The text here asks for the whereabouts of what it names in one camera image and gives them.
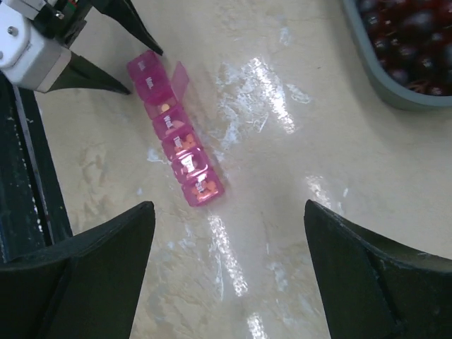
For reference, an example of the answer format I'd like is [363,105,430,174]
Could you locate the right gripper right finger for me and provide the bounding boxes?
[304,200,451,338]

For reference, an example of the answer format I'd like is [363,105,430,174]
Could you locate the dark grapes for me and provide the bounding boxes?
[355,1,451,96]

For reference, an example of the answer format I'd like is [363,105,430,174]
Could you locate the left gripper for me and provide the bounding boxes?
[33,0,163,95]

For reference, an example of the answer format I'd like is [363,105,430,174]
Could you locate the grey fruit tray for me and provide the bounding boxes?
[341,0,451,112]

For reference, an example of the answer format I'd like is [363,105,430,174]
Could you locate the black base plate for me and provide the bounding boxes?
[1,76,73,263]

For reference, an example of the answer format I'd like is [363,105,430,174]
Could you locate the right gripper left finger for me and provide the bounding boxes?
[1,201,155,338]

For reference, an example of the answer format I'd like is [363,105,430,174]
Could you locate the pink weekly pill organizer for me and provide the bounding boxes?
[127,50,224,207]

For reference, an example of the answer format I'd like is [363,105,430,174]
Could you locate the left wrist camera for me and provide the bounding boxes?
[1,1,71,93]

